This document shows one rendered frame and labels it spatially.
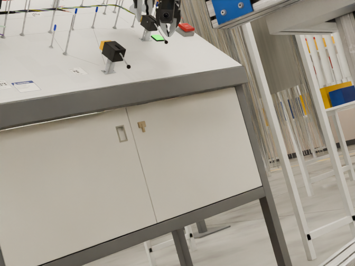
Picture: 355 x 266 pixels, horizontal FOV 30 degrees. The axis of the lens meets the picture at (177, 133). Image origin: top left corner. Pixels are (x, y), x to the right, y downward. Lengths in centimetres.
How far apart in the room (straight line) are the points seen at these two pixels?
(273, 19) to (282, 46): 181
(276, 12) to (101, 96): 76
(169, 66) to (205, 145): 31
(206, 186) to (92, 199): 49
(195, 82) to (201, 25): 87
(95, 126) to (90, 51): 33
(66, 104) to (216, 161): 66
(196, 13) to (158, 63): 90
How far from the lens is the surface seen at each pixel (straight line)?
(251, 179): 253
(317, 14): 149
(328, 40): 514
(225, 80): 248
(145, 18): 250
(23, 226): 192
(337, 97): 548
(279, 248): 260
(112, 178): 210
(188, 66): 243
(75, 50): 231
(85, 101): 205
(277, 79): 339
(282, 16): 153
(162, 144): 225
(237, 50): 304
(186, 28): 267
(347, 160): 600
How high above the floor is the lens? 58
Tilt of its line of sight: 2 degrees up
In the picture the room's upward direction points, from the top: 15 degrees counter-clockwise
